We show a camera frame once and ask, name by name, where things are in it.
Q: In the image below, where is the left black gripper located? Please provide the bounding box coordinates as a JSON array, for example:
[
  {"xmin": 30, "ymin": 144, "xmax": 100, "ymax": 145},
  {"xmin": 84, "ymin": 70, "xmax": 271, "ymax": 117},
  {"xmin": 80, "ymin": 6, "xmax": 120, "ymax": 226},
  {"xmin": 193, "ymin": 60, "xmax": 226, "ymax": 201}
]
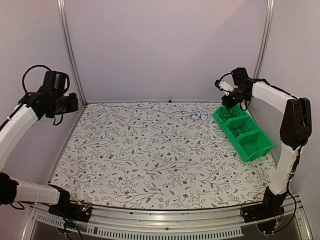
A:
[{"xmin": 47, "ymin": 92, "xmax": 79, "ymax": 115}]

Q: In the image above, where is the thin black cable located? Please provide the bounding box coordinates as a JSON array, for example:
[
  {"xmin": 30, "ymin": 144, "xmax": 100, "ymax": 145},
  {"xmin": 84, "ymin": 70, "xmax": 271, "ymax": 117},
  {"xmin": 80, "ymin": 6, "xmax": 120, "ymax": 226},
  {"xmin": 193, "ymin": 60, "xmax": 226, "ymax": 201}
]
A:
[{"xmin": 216, "ymin": 107, "xmax": 238, "ymax": 123}]

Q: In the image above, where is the blue cable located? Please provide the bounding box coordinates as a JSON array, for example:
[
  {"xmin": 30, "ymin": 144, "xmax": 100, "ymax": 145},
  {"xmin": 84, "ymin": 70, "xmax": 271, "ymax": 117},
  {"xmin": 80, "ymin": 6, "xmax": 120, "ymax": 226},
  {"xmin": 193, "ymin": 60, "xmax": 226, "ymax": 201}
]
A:
[{"xmin": 77, "ymin": 99, "xmax": 210, "ymax": 121}]

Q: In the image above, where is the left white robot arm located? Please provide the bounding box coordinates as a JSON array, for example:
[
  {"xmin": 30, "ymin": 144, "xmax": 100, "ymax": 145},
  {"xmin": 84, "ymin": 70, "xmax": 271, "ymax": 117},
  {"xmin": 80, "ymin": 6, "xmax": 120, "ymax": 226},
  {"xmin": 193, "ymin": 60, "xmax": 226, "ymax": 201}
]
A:
[{"xmin": 0, "ymin": 64, "xmax": 79, "ymax": 217}]

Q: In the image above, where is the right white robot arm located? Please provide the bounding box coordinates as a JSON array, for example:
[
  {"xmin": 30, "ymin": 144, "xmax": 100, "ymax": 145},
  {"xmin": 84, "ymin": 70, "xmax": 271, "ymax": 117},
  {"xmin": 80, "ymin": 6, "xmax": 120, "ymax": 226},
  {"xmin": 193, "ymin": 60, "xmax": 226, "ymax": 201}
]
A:
[{"xmin": 214, "ymin": 67, "xmax": 312, "ymax": 218}]

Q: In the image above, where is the green three-compartment bin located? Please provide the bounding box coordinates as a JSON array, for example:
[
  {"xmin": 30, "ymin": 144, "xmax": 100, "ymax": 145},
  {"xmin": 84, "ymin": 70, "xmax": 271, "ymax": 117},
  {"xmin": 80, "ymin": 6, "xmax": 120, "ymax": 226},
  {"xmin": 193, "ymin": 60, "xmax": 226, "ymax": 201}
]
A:
[{"xmin": 213, "ymin": 104, "xmax": 275, "ymax": 163}]

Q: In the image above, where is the floral table mat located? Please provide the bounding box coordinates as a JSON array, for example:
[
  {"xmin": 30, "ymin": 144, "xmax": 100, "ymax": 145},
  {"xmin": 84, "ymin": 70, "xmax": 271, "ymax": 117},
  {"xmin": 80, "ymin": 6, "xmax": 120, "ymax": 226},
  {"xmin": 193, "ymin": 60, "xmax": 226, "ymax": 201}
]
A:
[{"xmin": 50, "ymin": 102, "xmax": 276, "ymax": 210}]

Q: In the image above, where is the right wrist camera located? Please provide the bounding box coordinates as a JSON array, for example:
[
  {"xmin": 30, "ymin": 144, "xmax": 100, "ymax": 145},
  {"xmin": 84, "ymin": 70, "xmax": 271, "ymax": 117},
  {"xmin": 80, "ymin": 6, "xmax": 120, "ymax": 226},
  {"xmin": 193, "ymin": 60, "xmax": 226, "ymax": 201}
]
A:
[{"xmin": 214, "ymin": 79, "xmax": 234, "ymax": 96}]

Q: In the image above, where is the right aluminium frame post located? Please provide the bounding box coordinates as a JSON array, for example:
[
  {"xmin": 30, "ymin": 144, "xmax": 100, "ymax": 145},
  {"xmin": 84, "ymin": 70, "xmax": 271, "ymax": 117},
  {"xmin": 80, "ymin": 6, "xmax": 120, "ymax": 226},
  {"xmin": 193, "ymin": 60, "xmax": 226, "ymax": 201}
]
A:
[{"xmin": 252, "ymin": 0, "xmax": 275, "ymax": 79}]

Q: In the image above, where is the aluminium frame post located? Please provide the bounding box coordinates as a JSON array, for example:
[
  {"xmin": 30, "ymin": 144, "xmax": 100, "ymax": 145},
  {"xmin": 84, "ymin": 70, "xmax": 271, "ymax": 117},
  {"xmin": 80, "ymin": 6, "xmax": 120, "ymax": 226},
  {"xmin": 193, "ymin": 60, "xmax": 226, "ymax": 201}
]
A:
[
  {"xmin": 252, "ymin": 0, "xmax": 275, "ymax": 79},
  {"xmin": 56, "ymin": 0, "xmax": 87, "ymax": 106}
]

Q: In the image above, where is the left aluminium frame post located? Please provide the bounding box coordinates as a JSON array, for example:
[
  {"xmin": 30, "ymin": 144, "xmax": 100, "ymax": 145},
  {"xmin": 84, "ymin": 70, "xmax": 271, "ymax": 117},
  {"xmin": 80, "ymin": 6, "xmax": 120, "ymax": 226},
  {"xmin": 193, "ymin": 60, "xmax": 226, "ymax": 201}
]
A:
[{"xmin": 56, "ymin": 0, "xmax": 87, "ymax": 106}]

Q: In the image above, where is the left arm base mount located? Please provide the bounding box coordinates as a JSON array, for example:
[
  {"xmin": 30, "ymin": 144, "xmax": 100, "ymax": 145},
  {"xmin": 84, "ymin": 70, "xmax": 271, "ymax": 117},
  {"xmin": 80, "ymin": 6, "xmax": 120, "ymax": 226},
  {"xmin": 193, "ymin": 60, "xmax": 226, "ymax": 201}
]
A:
[{"xmin": 48, "ymin": 200, "xmax": 93, "ymax": 223}]

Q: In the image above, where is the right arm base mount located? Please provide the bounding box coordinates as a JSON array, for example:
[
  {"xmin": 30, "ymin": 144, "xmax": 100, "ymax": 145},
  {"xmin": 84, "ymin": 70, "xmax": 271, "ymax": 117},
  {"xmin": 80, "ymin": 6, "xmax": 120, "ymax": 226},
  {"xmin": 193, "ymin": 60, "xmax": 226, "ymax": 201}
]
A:
[{"xmin": 240, "ymin": 200, "xmax": 285, "ymax": 223}]

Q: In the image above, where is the front aluminium rail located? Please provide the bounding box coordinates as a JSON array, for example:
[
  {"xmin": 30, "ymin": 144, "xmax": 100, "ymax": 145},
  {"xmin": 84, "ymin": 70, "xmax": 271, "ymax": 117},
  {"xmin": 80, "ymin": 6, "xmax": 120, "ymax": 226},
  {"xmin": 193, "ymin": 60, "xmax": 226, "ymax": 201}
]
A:
[{"xmin": 21, "ymin": 196, "xmax": 315, "ymax": 240}]

